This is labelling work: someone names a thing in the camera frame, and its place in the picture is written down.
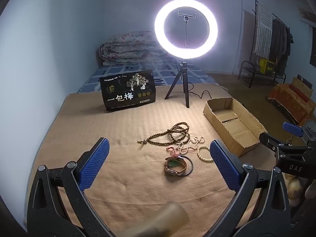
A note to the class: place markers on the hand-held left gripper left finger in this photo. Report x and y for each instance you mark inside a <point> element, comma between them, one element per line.
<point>95,163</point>

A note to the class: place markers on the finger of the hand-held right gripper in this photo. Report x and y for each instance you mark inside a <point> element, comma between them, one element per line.
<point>271,140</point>
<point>292,128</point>

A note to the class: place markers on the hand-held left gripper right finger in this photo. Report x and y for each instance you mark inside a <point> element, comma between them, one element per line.
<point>223,165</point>

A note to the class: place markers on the person's right hand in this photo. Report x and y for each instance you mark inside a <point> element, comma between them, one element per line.
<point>295,190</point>

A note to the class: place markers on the orange cloth covered table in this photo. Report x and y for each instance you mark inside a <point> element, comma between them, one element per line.
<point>288,101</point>

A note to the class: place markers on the red flat box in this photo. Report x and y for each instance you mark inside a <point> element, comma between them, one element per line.
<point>300,93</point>

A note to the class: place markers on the small cardboard box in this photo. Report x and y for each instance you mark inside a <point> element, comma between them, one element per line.
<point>300,82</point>

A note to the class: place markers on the yellow crate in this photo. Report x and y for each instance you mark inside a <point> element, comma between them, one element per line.
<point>267,66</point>

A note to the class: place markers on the black metal shoe rack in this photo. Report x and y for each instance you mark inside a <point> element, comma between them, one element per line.
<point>245,65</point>

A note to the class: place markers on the black snack bag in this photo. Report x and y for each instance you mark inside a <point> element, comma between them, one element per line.
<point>128,91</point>

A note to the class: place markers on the dark window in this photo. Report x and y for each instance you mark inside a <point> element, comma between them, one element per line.
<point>313,51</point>

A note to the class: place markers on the dark hanging clothes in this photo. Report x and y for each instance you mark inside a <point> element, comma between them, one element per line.
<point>280,42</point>

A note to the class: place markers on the black tripod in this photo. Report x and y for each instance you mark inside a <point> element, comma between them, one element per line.
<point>183,79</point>

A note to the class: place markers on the brown door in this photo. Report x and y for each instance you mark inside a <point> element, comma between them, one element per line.
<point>248,37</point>

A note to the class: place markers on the striped towel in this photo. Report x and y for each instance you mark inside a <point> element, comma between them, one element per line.
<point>264,27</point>

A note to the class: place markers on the black clothes rack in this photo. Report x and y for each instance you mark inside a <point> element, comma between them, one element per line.
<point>255,29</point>

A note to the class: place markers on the blue patterned bedsheet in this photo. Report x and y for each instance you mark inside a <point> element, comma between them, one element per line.
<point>163,71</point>

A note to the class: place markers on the rolled floral quilt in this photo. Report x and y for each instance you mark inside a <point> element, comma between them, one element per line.
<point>128,47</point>

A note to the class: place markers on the black phone holder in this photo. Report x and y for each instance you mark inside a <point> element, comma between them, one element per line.
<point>187,17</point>

